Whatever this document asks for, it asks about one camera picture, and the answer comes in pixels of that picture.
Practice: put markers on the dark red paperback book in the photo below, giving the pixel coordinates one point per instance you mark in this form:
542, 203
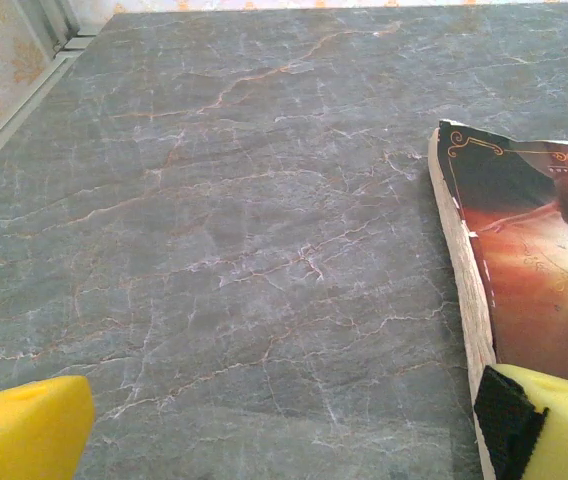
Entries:
524, 260

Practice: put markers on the aluminium frame side rail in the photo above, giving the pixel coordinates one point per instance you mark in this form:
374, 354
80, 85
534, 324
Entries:
14, 120

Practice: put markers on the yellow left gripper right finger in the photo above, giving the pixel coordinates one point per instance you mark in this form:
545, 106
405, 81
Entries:
559, 430

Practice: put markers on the aluminium frame corner post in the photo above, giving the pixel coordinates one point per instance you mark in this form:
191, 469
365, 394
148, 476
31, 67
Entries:
59, 20

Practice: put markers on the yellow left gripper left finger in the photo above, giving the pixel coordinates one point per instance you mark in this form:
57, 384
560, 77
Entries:
24, 430

